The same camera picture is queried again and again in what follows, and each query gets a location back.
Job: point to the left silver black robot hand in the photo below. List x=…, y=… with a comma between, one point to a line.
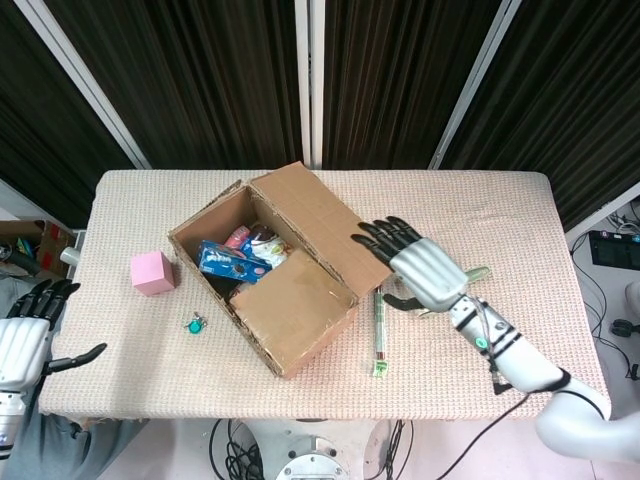
x=22, y=350

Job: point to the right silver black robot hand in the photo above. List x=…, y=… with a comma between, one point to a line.
x=430, y=272

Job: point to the brown cardboard shipping box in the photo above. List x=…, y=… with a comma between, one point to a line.
x=295, y=300

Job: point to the metal robot base column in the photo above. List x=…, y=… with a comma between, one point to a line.
x=312, y=457

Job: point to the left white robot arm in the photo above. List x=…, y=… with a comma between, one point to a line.
x=10, y=425

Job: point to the blue snack packet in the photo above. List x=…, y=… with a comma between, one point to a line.
x=225, y=260

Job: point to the wrapped brown chopsticks pair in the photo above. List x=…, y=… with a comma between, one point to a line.
x=380, y=325

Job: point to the white cup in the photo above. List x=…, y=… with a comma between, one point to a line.
x=70, y=256

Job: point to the open brown floor carton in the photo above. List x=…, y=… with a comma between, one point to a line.
x=50, y=245

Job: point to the small green plastic clip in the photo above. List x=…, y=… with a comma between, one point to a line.
x=381, y=370

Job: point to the pink foam cube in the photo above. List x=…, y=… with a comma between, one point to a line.
x=150, y=275

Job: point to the white snack bag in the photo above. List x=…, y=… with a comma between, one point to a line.
x=272, y=250

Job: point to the small teal clip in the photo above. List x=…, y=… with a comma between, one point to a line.
x=194, y=326

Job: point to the black electronic device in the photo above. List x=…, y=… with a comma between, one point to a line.
x=610, y=250

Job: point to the pink drink can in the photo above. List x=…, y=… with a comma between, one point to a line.
x=239, y=237

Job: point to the black pleated curtain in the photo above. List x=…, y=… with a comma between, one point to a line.
x=390, y=75
x=200, y=75
x=40, y=125
x=575, y=100

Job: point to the white frame post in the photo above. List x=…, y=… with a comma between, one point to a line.
x=79, y=75
x=302, y=75
x=602, y=210
x=20, y=202
x=476, y=75

